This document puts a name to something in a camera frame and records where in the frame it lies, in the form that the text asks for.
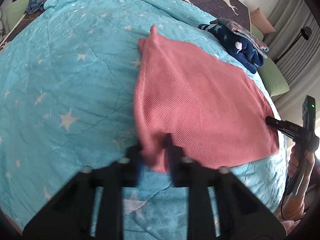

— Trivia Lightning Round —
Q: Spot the person's right hand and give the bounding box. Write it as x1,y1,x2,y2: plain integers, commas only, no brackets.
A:
287,144,317,181

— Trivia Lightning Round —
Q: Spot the pink knit sweater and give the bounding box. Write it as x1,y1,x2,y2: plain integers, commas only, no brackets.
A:
133,25,280,174

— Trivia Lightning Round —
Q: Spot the large green cushion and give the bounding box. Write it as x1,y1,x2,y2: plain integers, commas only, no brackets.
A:
257,55,290,97

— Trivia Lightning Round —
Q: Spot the teal star-print quilt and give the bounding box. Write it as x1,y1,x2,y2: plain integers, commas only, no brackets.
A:
0,0,288,237

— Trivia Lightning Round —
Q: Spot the grey curtain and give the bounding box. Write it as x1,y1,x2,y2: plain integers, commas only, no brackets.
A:
262,0,320,120

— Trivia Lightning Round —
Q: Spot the black floor lamp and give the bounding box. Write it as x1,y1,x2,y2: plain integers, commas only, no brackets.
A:
273,26,312,64

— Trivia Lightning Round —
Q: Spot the folded navy fleece garment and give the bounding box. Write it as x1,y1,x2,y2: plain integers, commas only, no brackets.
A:
198,22,265,74

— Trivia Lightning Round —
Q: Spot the person's right forearm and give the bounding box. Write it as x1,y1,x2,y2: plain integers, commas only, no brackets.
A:
276,172,317,224

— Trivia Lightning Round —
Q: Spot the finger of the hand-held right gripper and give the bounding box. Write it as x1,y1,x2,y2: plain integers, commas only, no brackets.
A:
265,116,305,141

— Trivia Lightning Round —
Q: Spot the black cable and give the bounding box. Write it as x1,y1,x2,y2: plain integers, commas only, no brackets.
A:
280,152,310,220

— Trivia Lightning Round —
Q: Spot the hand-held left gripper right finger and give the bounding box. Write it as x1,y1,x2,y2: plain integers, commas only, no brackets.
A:
162,133,286,240

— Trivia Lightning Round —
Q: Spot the folded floral cloth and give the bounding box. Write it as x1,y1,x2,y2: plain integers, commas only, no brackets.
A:
215,18,270,58

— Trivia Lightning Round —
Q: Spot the pink pillow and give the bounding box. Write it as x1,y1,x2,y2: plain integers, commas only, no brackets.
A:
250,7,276,34

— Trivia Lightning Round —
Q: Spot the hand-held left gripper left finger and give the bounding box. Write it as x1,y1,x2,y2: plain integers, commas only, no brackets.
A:
22,144,145,240

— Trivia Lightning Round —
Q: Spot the green bed-side cushion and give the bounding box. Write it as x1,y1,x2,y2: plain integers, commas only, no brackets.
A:
4,0,30,31

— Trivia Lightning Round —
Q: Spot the small green cushion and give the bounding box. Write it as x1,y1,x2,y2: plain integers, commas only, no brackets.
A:
250,25,263,41

